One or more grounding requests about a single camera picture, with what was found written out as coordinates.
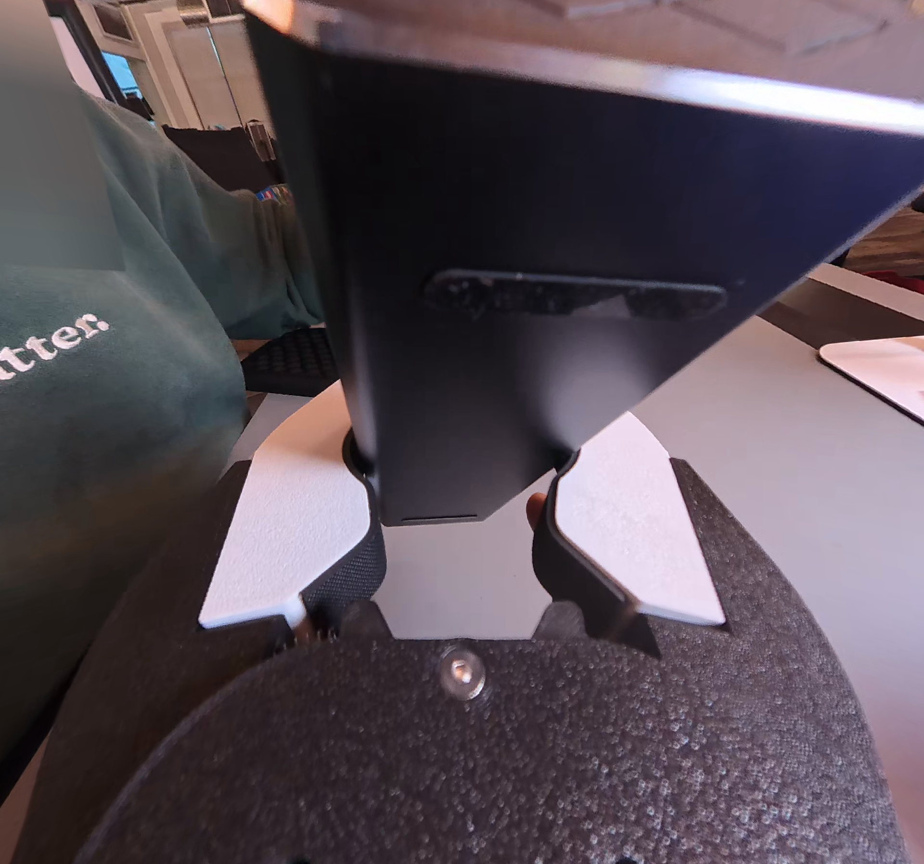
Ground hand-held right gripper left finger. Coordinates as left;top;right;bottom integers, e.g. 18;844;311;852
198;380;385;630

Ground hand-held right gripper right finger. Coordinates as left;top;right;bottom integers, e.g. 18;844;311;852
532;409;726;627

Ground black multi-port usb hub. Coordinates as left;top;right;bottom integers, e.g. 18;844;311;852
240;0;924;527

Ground person's left forearm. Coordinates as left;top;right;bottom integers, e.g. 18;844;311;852
76;88;327;341

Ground black forearm pad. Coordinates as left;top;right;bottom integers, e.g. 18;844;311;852
240;326;342;399

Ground white sign stand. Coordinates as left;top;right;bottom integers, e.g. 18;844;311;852
818;335;924;425

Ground black folded panels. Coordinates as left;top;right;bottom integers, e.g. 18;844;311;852
162;122;284;192

